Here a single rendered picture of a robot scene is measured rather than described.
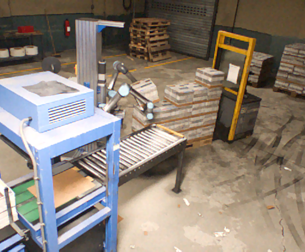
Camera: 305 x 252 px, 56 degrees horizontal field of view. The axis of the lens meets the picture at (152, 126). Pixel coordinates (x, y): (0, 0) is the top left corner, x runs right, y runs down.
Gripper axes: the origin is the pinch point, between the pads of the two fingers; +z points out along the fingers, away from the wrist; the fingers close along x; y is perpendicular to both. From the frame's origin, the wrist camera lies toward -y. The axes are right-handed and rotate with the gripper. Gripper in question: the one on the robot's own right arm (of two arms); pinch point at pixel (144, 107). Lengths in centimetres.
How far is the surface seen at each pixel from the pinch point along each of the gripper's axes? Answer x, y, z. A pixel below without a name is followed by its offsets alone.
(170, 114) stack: -36, -40, 27
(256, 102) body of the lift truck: -198, -102, 68
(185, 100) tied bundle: -65, -31, 35
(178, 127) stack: -43, -70, 32
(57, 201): 107, 23, -153
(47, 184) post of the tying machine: 91, 68, -191
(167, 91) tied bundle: -47, -17, 59
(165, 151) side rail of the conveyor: 0, -20, -85
